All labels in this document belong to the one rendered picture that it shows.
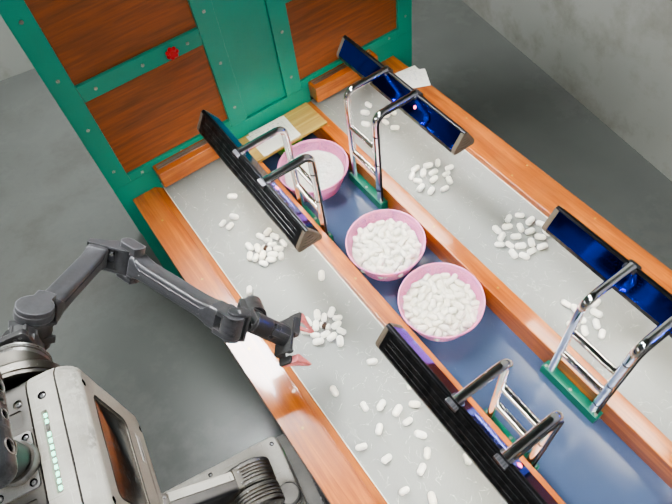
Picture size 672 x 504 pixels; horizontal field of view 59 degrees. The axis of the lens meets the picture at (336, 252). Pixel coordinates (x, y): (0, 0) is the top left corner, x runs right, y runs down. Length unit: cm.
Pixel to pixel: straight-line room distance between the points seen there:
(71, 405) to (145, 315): 184
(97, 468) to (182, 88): 140
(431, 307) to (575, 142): 177
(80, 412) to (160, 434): 156
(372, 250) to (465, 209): 36
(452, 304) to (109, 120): 126
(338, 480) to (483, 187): 111
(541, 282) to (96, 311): 206
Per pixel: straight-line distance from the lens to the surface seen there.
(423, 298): 188
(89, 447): 110
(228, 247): 208
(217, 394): 266
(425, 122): 189
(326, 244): 198
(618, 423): 182
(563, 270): 199
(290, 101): 240
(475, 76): 373
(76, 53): 197
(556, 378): 184
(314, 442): 169
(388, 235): 201
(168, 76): 210
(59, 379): 116
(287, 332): 155
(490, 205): 210
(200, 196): 225
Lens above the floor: 238
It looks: 55 degrees down
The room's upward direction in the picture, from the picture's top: 10 degrees counter-clockwise
